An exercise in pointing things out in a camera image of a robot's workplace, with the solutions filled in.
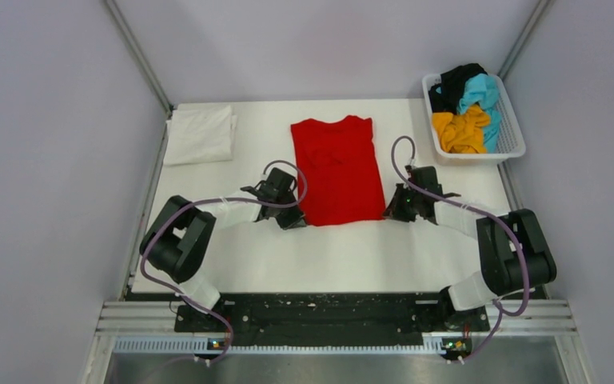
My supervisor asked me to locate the red t shirt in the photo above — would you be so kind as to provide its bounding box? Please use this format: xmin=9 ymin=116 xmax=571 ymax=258
xmin=290 ymin=115 xmax=385 ymax=226

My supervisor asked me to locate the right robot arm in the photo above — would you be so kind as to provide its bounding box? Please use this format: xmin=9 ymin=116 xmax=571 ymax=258
xmin=383 ymin=166 xmax=557 ymax=330

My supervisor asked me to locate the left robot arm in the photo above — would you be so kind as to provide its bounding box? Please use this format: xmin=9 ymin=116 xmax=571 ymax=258
xmin=139 ymin=160 xmax=308 ymax=331

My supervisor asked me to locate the yellow t shirt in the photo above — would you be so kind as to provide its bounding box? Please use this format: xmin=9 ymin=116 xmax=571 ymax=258
xmin=431 ymin=105 xmax=491 ymax=154

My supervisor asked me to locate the folded white t shirt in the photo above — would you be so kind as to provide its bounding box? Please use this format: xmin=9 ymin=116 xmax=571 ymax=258
xmin=163 ymin=104 xmax=237 ymax=166

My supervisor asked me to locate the black t shirt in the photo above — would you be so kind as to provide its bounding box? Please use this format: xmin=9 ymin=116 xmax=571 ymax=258
xmin=429 ymin=63 xmax=487 ymax=114

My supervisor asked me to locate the white plastic laundry basket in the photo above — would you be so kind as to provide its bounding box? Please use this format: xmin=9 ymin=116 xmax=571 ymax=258
xmin=421 ymin=74 xmax=526 ymax=166

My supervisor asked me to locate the light blue t shirt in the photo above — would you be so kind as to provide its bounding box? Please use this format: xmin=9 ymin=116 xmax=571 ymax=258
xmin=457 ymin=74 xmax=502 ymax=154

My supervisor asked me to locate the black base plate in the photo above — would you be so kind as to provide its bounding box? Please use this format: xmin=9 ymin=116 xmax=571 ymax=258
xmin=174 ymin=293 xmax=490 ymax=347

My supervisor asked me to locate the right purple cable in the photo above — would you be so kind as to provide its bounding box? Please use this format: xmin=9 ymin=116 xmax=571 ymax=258
xmin=390 ymin=135 xmax=532 ymax=366

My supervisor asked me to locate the purple cable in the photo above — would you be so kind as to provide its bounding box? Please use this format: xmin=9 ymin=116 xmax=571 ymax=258
xmin=138 ymin=159 xmax=309 ymax=366
xmin=390 ymin=135 xmax=532 ymax=366

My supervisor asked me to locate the white cable duct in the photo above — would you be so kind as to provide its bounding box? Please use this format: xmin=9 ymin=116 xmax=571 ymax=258
xmin=113 ymin=336 xmax=466 ymax=355

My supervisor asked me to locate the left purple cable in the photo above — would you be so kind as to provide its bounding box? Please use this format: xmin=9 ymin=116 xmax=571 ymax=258
xmin=138 ymin=159 xmax=309 ymax=366

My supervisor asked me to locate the left aluminium frame post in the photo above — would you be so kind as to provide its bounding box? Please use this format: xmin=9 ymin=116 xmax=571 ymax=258
xmin=101 ymin=0 xmax=173 ymax=117

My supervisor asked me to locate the aluminium frame post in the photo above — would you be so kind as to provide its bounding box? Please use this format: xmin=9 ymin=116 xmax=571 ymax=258
xmin=101 ymin=0 xmax=173 ymax=117
xmin=497 ymin=0 xmax=556 ymax=81

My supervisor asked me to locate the right aluminium frame post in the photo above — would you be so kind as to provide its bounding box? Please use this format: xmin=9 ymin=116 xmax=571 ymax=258
xmin=497 ymin=0 xmax=556 ymax=81

